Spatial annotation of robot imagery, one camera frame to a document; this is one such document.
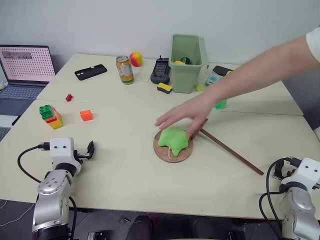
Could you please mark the yellow item in bin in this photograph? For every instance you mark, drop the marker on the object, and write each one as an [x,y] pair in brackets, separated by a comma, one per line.
[178,62]

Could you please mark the black smartphone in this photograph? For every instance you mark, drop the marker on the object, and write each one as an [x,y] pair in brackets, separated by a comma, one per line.
[221,70]

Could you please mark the person's bare hand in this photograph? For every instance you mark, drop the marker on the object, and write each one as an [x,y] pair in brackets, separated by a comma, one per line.
[190,112]

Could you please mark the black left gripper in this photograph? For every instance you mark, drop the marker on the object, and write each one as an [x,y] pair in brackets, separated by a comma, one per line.
[80,155]

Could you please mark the black green ball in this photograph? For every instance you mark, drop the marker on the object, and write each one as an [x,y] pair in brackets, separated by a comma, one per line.
[186,60]

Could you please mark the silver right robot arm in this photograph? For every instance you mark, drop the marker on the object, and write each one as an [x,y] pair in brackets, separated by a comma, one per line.
[298,210]

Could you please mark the orange cube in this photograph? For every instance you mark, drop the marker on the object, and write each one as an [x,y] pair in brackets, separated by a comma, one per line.
[86,115]

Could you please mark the small yellow green object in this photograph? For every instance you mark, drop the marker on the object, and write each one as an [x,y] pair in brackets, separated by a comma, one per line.
[199,87]

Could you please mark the open grey laptop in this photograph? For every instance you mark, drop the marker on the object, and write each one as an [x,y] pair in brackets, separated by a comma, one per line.
[25,67]

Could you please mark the clear plastic box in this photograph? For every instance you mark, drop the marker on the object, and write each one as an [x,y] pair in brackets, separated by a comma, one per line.
[143,75]

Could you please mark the white shirt sleeve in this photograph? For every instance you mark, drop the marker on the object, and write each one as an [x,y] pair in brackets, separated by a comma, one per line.
[314,42]

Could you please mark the round wooden board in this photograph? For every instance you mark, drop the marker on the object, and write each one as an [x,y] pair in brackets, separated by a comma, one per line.
[162,155]

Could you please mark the black remote controller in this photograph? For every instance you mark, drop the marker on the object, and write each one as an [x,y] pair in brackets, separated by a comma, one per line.
[161,68]

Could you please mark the yellow drink can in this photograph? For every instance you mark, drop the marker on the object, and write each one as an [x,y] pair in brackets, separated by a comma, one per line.
[125,71]

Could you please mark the small red block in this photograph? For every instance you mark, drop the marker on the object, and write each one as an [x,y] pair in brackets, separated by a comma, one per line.
[69,97]

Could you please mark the black phone case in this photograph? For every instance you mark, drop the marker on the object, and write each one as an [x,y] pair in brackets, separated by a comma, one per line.
[90,72]

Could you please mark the green plastic bin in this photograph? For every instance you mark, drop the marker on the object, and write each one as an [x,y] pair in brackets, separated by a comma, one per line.
[185,77]

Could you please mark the small green cup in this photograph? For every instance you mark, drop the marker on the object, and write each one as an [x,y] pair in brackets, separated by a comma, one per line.
[221,105]

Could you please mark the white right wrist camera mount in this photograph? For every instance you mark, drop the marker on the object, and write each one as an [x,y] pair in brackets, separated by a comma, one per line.
[308,171]

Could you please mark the person's bare forearm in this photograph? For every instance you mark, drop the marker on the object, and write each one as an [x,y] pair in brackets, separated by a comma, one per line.
[260,67]

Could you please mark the green orange yellow block stack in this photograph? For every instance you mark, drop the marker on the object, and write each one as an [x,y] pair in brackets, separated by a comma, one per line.
[51,117]

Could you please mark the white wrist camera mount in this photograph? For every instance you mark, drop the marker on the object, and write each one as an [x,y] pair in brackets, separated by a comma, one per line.
[308,171]
[61,147]

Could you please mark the black yellow sponge eraser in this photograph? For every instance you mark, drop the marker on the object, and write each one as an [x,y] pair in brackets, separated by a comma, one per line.
[164,88]

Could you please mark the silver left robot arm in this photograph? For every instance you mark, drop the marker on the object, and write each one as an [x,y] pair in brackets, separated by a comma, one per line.
[53,200]

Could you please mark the white handheld device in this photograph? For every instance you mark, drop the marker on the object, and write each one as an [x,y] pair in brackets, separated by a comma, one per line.
[212,79]

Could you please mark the red yellow toy peach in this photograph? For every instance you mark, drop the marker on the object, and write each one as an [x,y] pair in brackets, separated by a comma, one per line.
[136,59]

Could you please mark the green plush toy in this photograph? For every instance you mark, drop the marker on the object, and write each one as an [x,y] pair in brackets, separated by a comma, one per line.
[172,140]

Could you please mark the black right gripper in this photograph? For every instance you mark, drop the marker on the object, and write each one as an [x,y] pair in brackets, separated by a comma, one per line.
[291,167]

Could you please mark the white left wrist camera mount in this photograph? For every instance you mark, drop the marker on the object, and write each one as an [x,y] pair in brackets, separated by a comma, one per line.
[61,147]

